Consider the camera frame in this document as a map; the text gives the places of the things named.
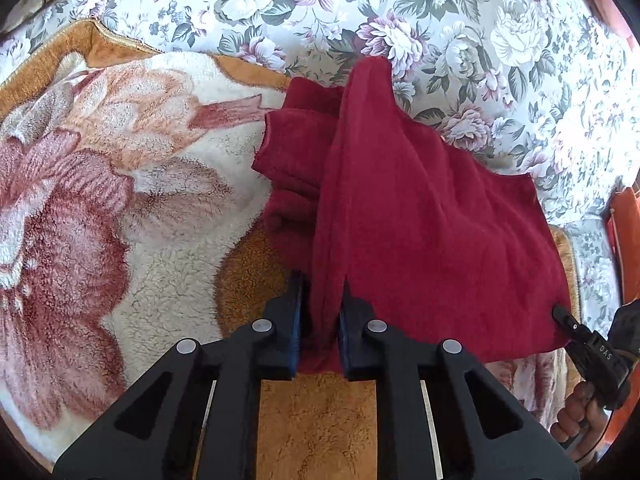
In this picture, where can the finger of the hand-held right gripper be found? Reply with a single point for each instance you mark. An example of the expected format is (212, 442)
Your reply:
(567, 322)

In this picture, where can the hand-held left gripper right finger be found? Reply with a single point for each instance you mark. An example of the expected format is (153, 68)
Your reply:
(345, 335)

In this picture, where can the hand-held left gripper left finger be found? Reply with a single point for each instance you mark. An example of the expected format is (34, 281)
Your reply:
(298, 320)

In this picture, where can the dark red sweater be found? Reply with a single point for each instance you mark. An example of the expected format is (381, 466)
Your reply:
(425, 235)

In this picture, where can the person's right hand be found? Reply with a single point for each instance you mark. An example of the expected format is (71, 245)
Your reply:
(575, 415)

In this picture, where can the orange cloth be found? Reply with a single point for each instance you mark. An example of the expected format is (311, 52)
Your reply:
(626, 245)

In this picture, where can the flower print fleece blanket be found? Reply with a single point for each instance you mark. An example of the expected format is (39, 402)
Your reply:
(125, 235)

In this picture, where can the floral bed sheet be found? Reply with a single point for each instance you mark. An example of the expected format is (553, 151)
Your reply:
(450, 10)

